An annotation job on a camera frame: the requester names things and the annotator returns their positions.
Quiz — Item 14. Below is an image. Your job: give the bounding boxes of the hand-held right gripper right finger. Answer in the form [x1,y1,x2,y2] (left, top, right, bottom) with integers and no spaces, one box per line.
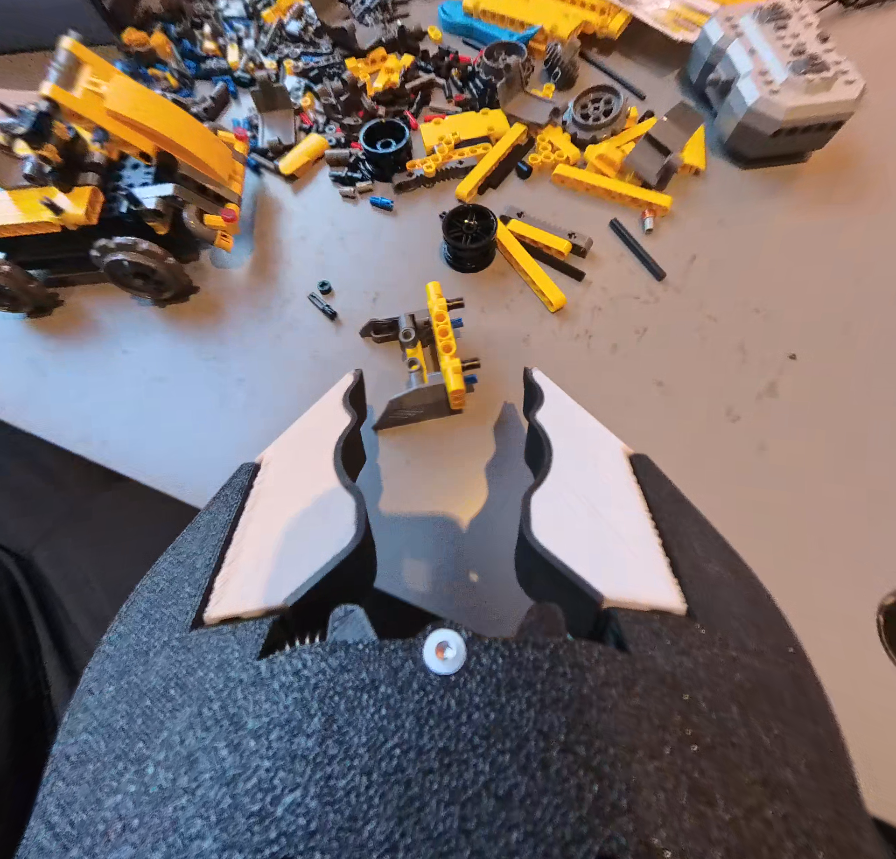
[515,366,688,636]

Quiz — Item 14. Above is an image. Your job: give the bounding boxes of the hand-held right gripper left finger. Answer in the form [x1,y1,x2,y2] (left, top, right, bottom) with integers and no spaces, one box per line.
[202,368,372,625]

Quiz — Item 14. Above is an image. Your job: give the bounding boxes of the small yellow grey brick assembly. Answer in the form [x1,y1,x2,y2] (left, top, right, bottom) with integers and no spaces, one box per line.
[359,281,483,432]

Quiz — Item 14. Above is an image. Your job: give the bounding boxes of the black toy wheel rim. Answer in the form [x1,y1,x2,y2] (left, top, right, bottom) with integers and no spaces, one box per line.
[359,117,414,182]
[441,204,499,273]

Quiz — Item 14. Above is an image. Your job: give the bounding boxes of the grey desk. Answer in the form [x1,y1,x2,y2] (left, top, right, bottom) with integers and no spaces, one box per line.
[0,0,896,825]

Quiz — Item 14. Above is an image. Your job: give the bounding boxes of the person's legs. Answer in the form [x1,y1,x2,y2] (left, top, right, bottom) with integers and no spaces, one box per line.
[0,418,204,859]

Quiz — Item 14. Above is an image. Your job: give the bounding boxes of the long yellow beam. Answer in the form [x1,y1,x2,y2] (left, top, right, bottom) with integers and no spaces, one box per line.
[552,164,673,216]
[496,222,568,313]
[455,123,529,203]

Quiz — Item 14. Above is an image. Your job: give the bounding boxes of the black beam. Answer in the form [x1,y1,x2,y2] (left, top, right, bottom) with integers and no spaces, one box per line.
[521,239,588,282]

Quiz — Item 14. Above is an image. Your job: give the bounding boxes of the short black axle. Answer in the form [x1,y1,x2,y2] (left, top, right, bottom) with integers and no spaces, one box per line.
[608,217,667,282]

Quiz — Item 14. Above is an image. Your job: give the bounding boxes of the short yellow beam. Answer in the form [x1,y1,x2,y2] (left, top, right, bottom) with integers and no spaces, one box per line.
[505,218,574,259]

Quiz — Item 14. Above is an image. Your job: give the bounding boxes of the grey gear rack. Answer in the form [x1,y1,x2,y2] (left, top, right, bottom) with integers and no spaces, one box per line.
[500,207,595,258]
[393,166,456,194]

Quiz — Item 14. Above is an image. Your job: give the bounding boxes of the yellow rounded fairing piece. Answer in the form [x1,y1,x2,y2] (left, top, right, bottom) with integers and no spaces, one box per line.
[278,133,330,177]

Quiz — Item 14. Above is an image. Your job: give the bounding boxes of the grey curved panel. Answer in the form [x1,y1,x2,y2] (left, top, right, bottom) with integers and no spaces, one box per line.
[623,99,704,188]

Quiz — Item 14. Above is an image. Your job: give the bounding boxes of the grey toothed wheel hub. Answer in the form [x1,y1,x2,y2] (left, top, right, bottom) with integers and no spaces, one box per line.
[563,84,627,147]

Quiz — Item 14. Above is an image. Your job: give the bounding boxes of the yellow rectangular panel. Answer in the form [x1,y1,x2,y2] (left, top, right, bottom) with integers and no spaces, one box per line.
[420,109,511,154]

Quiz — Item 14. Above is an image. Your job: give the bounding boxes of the yellow toy vehicle model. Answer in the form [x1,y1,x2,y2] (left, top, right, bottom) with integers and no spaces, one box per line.
[0,29,253,317]

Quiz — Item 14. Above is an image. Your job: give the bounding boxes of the long black axle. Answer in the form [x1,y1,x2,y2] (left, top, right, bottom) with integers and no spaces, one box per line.
[580,49,648,102]

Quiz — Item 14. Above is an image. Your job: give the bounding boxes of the dark grey gear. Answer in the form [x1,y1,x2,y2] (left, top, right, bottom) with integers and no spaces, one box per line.
[542,40,582,90]

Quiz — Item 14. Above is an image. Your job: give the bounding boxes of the grey round hub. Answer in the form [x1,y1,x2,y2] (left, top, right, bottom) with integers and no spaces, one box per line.
[482,40,529,90]

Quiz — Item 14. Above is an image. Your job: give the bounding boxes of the grey battery box brick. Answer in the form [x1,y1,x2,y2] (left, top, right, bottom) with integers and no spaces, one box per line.
[686,0,868,167]

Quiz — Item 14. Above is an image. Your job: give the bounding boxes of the pile of building brick pieces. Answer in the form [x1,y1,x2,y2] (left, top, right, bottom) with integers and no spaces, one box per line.
[115,0,708,216]

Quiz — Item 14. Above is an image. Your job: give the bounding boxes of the blue curved panel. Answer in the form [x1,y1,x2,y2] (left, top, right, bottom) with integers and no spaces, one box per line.
[439,0,540,44]

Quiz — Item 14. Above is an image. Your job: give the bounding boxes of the yellow beam frame assembly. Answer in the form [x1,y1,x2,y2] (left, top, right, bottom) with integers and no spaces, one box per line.
[462,0,634,41]

